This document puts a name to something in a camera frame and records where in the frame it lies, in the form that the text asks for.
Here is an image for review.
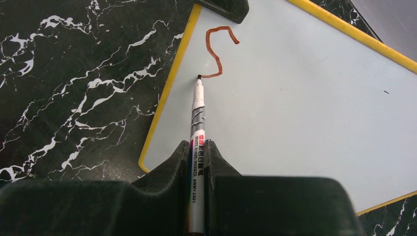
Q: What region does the yellow framed whiteboard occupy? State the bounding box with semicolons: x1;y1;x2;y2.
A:
139;0;417;214

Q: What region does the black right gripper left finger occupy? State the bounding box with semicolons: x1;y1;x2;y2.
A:
0;141;189;236

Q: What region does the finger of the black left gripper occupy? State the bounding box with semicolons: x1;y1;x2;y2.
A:
194;0;249;24

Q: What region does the white orange whiteboard marker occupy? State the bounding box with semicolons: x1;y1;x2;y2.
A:
185;75;206;236

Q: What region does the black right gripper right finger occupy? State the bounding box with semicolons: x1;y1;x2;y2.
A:
204;140;364;236

